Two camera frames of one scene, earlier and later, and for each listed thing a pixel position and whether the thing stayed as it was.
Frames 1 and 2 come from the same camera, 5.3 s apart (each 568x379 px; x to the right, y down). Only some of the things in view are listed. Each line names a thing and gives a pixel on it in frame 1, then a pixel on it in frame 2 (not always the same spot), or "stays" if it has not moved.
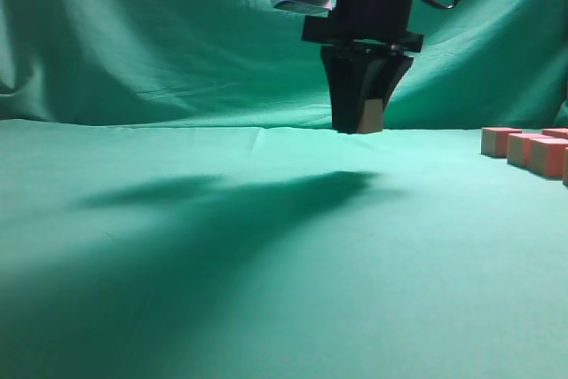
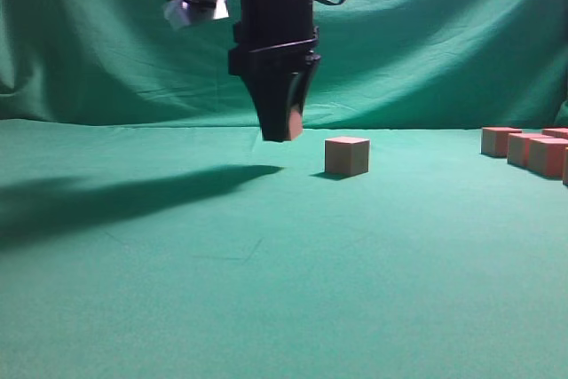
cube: (565, 167) stays
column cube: (547, 156) stays
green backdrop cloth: (193, 39) stays
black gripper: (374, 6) to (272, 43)
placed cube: (372, 116) to (346, 155)
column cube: (518, 147) stays
